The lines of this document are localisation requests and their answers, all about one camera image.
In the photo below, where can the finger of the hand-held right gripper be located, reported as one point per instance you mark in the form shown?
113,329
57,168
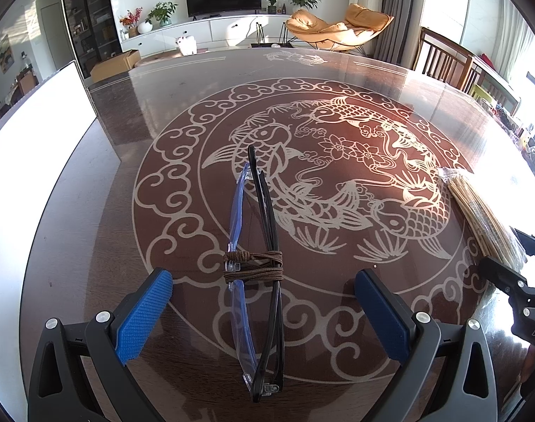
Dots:
500,274
533,241

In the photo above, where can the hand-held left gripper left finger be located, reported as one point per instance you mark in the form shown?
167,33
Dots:
144,316

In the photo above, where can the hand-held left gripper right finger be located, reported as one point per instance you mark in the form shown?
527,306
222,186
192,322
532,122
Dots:
382,316

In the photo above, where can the white cardboard box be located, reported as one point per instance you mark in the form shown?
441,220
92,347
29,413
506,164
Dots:
38,149

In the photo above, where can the wooden chair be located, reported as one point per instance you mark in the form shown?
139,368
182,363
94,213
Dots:
492,90
439,59

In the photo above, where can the brown cardboard box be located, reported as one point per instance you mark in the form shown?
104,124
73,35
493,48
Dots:
113,66

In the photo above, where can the grey curtain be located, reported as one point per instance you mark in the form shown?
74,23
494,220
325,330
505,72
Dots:
399,17

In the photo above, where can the white cat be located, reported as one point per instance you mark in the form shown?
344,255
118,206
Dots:
186,45

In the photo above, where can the round white vase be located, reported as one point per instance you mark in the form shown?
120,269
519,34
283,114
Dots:
145,27

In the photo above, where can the orange lounge chair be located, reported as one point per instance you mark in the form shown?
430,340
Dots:
320,30

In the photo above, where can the white television cabinet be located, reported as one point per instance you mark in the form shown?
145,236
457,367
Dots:
223,33

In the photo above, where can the vase with red flowers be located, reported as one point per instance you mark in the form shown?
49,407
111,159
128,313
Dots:
130,20

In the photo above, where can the bushy green potted plant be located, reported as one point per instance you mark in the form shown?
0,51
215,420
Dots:
163,13

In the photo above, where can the black metal stand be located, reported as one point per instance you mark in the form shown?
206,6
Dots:
259,33

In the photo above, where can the tall dark display cabinet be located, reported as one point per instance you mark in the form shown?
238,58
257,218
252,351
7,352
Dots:
89,13

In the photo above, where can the small potted plant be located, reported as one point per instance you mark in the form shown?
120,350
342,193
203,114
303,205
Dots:
272,3

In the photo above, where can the framed wall painting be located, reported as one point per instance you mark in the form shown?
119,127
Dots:
5,52

